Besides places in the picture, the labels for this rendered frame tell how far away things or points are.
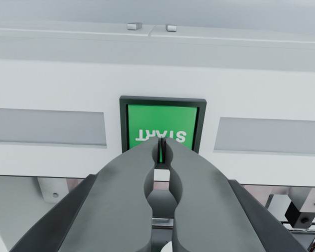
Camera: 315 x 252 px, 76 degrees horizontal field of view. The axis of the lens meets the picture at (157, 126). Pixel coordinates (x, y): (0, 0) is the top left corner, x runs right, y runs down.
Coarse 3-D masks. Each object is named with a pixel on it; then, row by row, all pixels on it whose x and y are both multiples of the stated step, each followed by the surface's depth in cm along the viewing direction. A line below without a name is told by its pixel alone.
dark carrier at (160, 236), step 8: (152, 232) 29; (160, 232) 29; (168, 232) 29; (296, 232) 29; (304, 232) 29; (152, 240) 30; (160, 240) 30; (168, 240) 30; (304, 240) 30; (312, 240) 30; (152, 248) 31; (160, 248) 31
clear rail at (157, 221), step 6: (156, 216) 29; (162, 216) 29; (156, 222) 28; (162, 222) 28; (168, 222) 28; (282, 222) 29; (288, 222) 29; (312, 222) 29; (288, 228) 28; (294, 228) 28; (312, 228) 28
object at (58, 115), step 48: (0, 48) 16; (48, 48) 17; (96, 48) 18; (144, 48) 19; (192, 48) 21; (240, 48) 22; (288, 48) 24; (0, 96) 13; (48, 96) 13; (96, 96) 13; (192, 96) 13; (240, 96) 13; (288, 96) 13; (0, 144) 15; (48, 144) 15; (96, 144) 16; (192, 144) 15; (240, 144) 15; (288, 144) 15
